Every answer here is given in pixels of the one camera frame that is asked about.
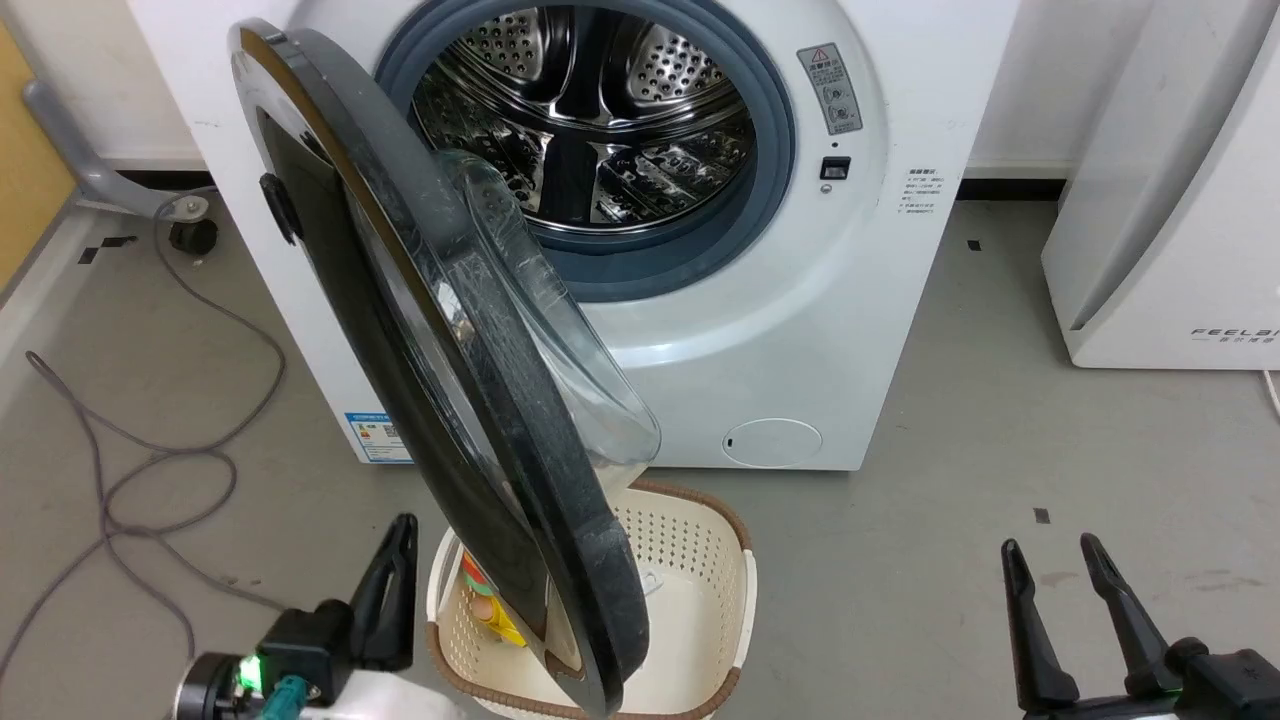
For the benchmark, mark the orange and yellow toy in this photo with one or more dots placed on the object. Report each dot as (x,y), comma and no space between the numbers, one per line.
(490,605)

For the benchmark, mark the grey rubber door gasket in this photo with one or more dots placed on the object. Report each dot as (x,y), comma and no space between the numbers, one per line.
(690,262)

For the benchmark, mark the white front-load washing machine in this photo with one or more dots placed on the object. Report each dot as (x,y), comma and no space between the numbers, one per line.
(800,330)

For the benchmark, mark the black caster wheel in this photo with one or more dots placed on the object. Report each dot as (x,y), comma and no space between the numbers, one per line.
(193,237)

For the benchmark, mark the round white filter cover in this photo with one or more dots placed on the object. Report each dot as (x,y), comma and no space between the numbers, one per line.
(772,442)

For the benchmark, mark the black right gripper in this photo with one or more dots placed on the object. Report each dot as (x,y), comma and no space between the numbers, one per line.
(1235,690)

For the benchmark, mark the black round washer door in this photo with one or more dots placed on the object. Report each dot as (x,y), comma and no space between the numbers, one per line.
(420,400)

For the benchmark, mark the grey warning sticker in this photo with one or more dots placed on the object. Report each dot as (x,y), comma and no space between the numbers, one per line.
(830,90)

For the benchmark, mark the blue energy label sticker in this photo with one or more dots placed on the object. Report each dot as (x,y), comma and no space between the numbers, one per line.
(380,438)

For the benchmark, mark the cream perforated laundry basket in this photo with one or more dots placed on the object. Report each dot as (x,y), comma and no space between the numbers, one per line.
(690,600)

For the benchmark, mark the small printed text label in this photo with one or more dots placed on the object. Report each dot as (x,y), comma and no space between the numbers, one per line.
(923,192)

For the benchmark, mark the grey metal stand leg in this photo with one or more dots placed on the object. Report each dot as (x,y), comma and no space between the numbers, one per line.
(90,170)

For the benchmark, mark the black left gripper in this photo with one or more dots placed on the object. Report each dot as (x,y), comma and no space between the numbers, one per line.
(305,645)

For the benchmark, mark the black door latch socket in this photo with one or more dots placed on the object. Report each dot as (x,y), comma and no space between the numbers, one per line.
(835,168)

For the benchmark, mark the perforated steel washer drum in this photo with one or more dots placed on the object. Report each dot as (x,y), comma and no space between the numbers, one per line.
(600,100)

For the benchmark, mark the white floor-standing appliance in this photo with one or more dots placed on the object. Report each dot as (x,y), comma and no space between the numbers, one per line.
(1180,220)

